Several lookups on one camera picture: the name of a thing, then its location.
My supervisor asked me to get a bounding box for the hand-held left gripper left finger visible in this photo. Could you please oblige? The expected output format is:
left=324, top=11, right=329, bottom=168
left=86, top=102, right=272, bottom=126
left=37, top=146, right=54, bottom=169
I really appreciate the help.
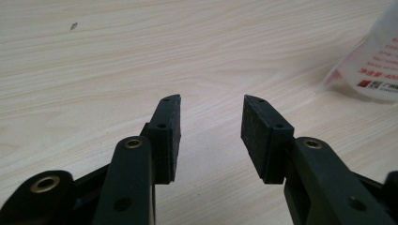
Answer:
left=92, top=94, right=182, bottom=225

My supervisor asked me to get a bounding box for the clear red-printed plastic pouch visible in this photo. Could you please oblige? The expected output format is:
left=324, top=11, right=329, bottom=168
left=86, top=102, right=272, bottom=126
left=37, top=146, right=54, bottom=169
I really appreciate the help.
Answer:
left=323, top=0, right=398, bottom=103

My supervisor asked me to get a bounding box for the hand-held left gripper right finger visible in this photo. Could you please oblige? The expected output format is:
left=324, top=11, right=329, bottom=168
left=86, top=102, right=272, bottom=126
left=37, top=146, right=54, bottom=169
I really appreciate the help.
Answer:
left=240, top=94, right=396, bottom=225

